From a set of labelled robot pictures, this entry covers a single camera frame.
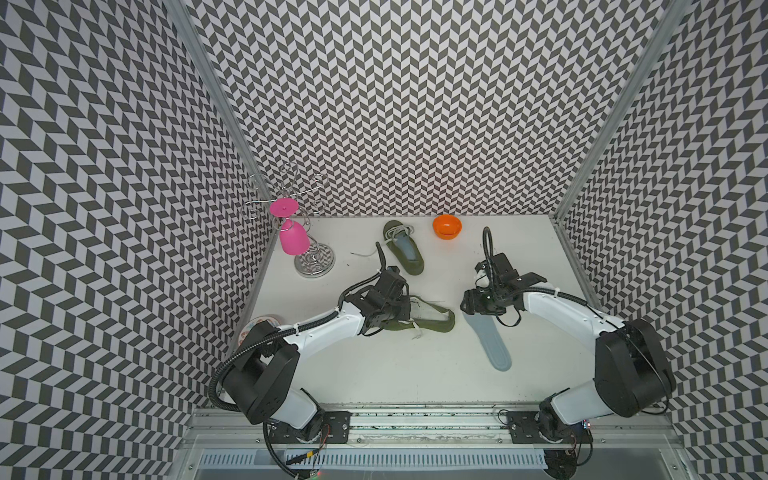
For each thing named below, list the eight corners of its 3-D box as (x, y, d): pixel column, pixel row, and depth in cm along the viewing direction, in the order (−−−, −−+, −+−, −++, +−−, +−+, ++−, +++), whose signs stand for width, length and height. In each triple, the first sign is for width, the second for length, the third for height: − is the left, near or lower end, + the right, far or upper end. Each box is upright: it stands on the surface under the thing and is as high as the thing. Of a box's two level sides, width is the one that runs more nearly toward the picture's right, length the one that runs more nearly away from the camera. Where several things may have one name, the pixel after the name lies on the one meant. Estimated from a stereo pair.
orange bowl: (429, 233, 114) (430, 226, 111) (440, 218, 120) (441, 211, 117) (453, 244, 111) (455, 237, 108) (464, 228, 116) (466, 221, 113)
